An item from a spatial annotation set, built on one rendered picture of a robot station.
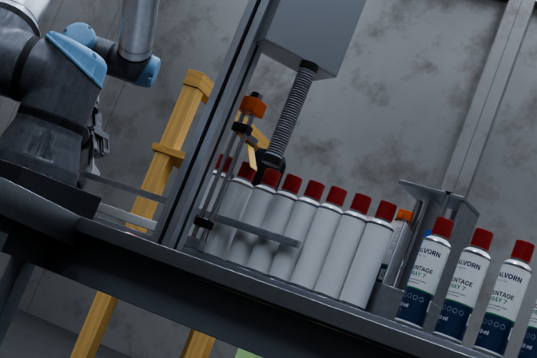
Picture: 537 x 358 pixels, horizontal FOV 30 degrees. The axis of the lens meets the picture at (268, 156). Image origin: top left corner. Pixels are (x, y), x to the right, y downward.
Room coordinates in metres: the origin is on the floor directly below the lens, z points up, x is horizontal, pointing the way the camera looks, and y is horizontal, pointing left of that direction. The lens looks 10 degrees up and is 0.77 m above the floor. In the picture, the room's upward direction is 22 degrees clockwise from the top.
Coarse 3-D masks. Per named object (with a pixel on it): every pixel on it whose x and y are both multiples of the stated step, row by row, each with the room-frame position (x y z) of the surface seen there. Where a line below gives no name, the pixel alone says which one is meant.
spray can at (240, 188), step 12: (240, 168) 2.00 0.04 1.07; (240, 180) 1.98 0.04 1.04; (252, 180) 2.00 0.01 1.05; (228, 192) 1.99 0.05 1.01; (240, 192) 1.98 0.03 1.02; (228, 204) 1.98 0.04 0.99; (240, 204) 1.98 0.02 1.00; (228, 216) 1.98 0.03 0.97; (240, 216) 1.99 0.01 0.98; (216, 228) 1.98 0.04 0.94; (228, 228) 1.98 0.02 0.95; (216, 240) 1.98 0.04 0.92; (228, 240) 1.98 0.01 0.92; (204, 252) 1.99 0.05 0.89; (216, 252) 1.98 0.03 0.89
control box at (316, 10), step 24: (288, 0) 1.82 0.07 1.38; (312, 0) 1.84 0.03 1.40; (336, 0) 1.86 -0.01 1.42; (360, 0) 1.88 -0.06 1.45; (264, 24) 1.85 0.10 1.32; (288, 24) 1.83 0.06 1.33; (312, 24) 1.85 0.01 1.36; (336, 24) 1.87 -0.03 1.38; (264, 48) 1.87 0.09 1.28; (288, 48) 1.84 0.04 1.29; (312, 48) 1.86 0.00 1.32; (336, 48) 1.88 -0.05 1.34; (336, 72) 1.88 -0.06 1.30
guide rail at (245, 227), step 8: (80, 176) 2.15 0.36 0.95; (88, 176) 2.14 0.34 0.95; (96, 176) 2.13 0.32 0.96; (104, 184) 2.11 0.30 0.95; (112, 184) 2.10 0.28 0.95; (120, 184) 2.09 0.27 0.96; (128, 192) 2.08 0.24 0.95; (136, 192) 2.07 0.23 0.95; (144, 192) 2.06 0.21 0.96; (152, 200) 2.05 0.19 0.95; (160, 200) 2.03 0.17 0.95; (208, 216) 1.97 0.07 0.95; (216, 216) 1.96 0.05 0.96; (224, 224) 1.95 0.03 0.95; (232, 224) 1.94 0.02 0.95; (240, 224) 1.93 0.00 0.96; (248, 224) 1.92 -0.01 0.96; (248, 232) 1.93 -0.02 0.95; (256, 232) 1.91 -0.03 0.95; (264, 232) 1.90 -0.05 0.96; (272, 232) 1.89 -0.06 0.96; (272, 240) 1.89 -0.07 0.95; (280, 240) 1.88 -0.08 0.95; (288, 240) 1.87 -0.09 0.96; (296, 240) 1.86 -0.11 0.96; (296, 248) 1.86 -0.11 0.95
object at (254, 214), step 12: (264, 180) 1.96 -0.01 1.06; (276, 180) 1.96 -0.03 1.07; (252, 192) 1.96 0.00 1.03; (264, 192) 1.94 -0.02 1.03; (252, 204) 1.95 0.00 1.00; (264, 204) 1.95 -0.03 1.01; (252, 216) 1.95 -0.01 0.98; (264, 216) 1.95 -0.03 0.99; (240, 240) 1.95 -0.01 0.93; (252, 240) 1.95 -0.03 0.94; (228, 252) 1.97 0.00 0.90; (240, 252) 1.95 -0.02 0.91; (240, 264) 1.95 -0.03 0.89
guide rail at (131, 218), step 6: (102, 204) 2.20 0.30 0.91; (102, 210) 2.20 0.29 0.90; (108, 210) 2.19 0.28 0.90; (114, 210) 2.18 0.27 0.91; (120, 210) 2.17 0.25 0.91; (114, 216) 2.18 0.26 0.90; (120, 216) 2.17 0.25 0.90; (126, 216) 2.16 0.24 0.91; (132, 216) 2.15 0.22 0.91; (138, 216) 2.15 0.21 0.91; (132, 222) 2.15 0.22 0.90; (138, 222) 2.14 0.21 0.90; (144, 222) 2.14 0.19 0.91; (150, 222) 2.13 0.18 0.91; (156, 222) 2.12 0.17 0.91; (144, 228) 2.15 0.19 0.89; (150, 228) 2.12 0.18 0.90
